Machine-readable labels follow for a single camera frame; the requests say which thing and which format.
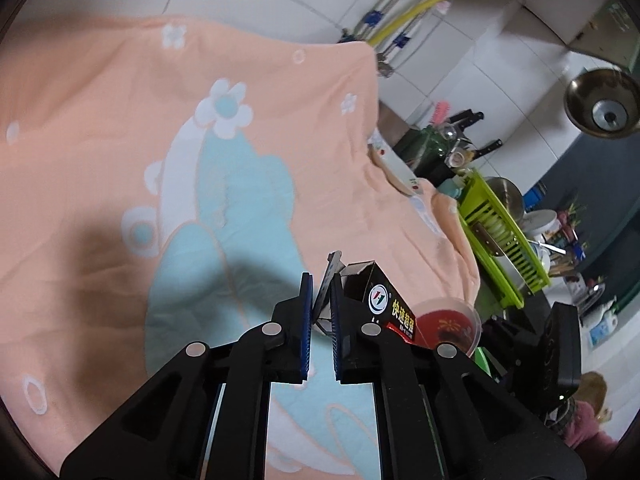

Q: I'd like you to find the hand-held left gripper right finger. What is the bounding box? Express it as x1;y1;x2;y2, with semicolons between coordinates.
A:
327;285;586;480

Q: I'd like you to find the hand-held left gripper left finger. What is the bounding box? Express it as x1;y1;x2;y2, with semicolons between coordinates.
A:
60;271;316;480

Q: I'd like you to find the black cardboard box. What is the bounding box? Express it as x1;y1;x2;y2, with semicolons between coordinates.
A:
312;251;418;346

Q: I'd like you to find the green plastic basket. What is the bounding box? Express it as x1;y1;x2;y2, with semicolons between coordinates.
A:
472;346;503;386

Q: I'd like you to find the red plastic cup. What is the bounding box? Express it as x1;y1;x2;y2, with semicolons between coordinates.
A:
415;297;483;361

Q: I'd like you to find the lime green dish rack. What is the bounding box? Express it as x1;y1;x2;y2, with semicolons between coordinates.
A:
456;167;551;308

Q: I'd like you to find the white lidded bucket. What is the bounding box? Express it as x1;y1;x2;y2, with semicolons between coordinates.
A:
522;209;558;261

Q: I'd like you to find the blue crate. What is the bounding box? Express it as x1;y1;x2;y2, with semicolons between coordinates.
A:
520;187;548;211

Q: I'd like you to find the steel pot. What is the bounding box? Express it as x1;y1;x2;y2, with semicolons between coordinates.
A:
482;177;525;226

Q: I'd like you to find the white dish with red print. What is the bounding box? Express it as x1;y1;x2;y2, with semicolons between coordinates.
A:
367;130;423;198

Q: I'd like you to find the teal plastic bottle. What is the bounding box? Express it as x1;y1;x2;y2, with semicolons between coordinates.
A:
437;175;463;201

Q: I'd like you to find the green glass jar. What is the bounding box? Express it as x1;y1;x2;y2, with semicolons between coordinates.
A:
400;127;453;186

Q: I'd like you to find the round steel basin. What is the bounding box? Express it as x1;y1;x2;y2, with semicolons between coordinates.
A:
564;67;640;137

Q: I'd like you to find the pink brush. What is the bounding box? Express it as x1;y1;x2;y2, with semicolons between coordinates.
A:
427;101;453;126

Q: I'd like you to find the pink flower print blanket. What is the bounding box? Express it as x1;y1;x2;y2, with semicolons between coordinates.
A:
0;14;483;480

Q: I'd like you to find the black handled knife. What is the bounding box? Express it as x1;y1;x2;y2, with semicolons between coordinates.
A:
442;110;486;131
465;138;503;158

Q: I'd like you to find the braided metal hose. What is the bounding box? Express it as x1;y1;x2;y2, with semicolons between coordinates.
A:
375;0;451;68
339;0;436;43

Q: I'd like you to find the beige wall cabinet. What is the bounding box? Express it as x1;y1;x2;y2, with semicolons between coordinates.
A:
480;0;640;68

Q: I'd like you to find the yellow hose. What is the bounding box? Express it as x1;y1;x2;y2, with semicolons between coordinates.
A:
367;0;488;48

